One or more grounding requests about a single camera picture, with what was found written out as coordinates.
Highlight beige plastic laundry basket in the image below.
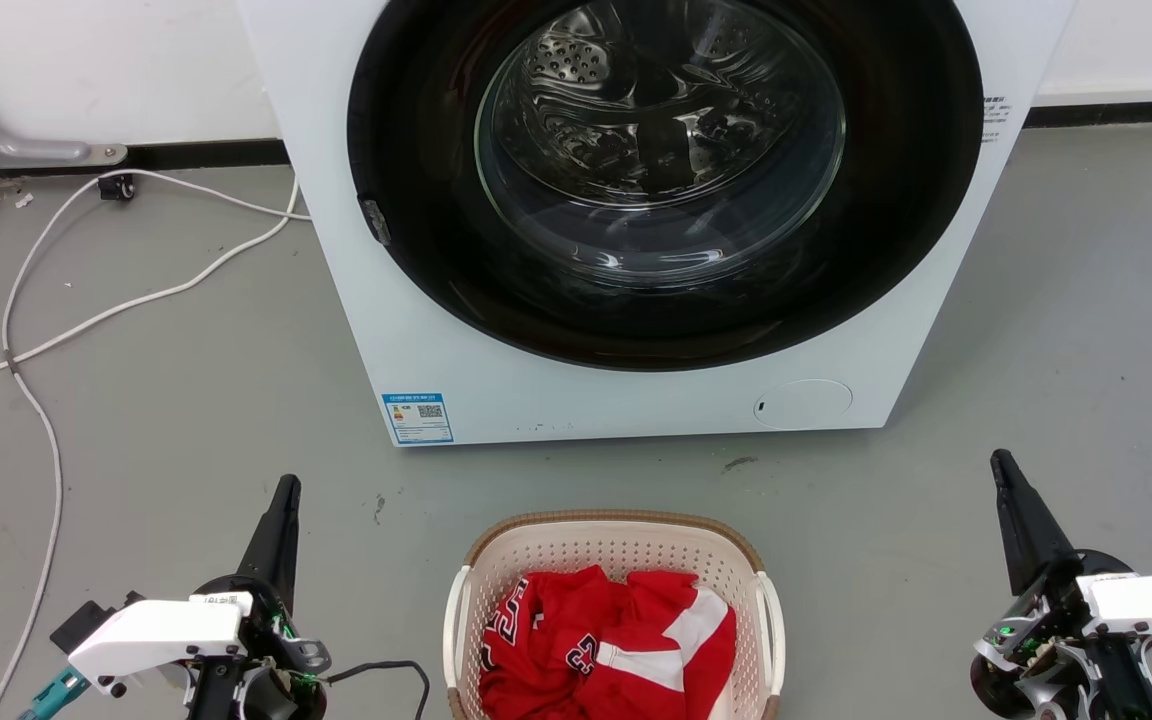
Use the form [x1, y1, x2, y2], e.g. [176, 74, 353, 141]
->
[443, 510, 787, 720]

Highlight round white filter cap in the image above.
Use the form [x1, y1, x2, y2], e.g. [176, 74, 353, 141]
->
[753, 379, 854, 431]

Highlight white front-load washing machine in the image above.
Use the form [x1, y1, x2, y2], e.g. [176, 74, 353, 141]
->
[236, 0, 1077, 448]

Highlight grey wall pipe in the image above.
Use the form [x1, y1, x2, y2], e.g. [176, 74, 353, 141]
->
[0, 48, 129, 168]

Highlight long white cable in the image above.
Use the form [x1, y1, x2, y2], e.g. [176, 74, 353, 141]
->
[0, 170, 300, 401]
[0, 168, 313, 720]

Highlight teal cable connector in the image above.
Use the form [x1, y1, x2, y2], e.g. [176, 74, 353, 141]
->
[19, 668, 91, 720]

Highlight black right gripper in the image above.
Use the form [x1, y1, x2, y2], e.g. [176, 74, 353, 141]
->
[970, 449, 1137, 720]

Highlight red and white jersey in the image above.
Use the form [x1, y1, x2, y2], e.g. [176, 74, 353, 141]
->
[479, 565, 738, 720]

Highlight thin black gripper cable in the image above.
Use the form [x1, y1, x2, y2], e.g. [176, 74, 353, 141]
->
[321, 659, 433, 720]

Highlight blue energy label sticker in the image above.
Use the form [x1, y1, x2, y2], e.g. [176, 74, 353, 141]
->
[382, 393, 455, 445]

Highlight black round washer door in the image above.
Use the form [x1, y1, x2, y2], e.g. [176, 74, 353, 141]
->
[346, 0, 985, 373]

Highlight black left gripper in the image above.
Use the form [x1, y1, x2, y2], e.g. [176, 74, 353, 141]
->
[192, 474, 333, 720]

